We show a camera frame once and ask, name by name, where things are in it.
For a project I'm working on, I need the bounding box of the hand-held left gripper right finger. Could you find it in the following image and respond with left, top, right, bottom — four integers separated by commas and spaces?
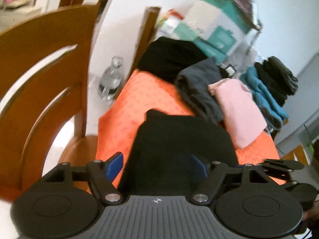
191, 154, 276, 206

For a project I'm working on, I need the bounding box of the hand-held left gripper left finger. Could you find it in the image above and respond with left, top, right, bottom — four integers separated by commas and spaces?
41, 152, 124, 206

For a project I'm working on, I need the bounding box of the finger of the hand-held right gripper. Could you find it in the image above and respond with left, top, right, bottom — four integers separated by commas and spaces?
260, 159, 305, 171
264, 172, 297, 186

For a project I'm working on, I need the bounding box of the wooden chair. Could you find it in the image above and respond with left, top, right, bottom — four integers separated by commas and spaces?
0, 4, 100, 200
282, 146, 304, 162
127, 6, 161, 80

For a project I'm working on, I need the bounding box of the pink garment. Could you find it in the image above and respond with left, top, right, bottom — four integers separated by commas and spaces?
208, 79, 268, 148

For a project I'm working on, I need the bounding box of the teal knit sweater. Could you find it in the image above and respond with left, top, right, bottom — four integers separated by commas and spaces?
240, 66, 289, 130

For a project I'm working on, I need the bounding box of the orange patterned tablecloth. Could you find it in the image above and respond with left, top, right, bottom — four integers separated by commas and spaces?
96, 70, 281, 197

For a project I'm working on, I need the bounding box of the dark grey garment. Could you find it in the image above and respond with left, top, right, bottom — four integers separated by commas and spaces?
174, 57, 224, 125

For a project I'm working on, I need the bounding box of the black folded sweater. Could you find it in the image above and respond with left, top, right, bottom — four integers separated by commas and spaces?
254, 62, 289, 106

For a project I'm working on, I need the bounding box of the clear water bottle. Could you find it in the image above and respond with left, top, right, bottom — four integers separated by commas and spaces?
98, 56, 124, 101

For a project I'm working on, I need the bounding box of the dark olive sweater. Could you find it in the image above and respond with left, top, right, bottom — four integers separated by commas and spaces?
264, 56, 299, 96

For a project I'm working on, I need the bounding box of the black quilted garment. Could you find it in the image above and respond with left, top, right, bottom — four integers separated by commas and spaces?
137, 37, 208, 82

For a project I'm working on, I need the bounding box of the teal and white cardboard box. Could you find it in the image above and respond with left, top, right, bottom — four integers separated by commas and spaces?
174, 0, 252, 55

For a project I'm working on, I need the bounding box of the red and green snack bag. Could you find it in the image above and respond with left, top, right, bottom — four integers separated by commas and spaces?
159, 9, 185, 35

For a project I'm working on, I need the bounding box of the beige low cabinet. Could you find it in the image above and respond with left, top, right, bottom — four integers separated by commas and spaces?
0, 0, 41, 30

